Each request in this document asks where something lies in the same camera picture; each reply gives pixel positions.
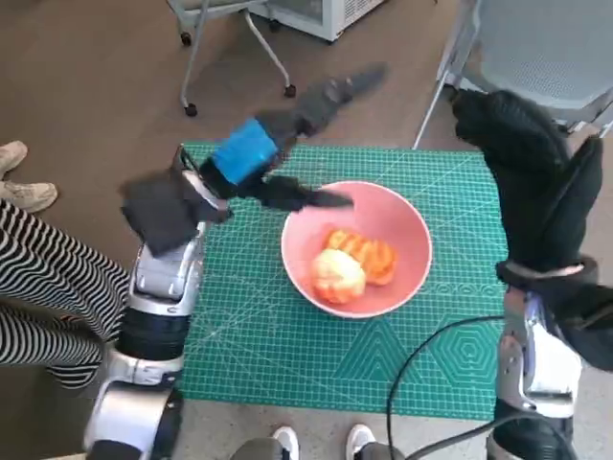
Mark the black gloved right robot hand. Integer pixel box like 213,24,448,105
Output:
451,89,604,273

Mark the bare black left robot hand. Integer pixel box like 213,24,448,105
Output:
198,61,389,212

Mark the pink bowl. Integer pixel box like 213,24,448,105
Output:
280,180,435,318

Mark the round toy bread bun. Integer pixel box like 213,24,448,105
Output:
310,247,368,306

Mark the orange rectangular toy bread loaf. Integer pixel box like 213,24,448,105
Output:
320,228,399,288

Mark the grey chair with casters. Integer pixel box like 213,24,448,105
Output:
165,0,296,118

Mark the grey mesh seat chair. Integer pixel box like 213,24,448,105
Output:
412,0,613,150

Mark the white cabinet with grille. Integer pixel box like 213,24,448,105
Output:
251,0,384,43

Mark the green cutting mat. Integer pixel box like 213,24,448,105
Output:
179,141,511,423

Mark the person's white shoe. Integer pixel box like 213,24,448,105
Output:
0,140,29,176
0,180,58,215

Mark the white shoe with dark opening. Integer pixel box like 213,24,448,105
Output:
346,423,377,460
271,425,301,460

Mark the grey rounded leg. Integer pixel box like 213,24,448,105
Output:
233,437,288,460
361,441,406,460

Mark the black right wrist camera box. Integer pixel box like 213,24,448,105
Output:
550,282,613,370

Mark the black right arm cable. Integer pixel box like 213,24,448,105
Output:
386,313,576,460

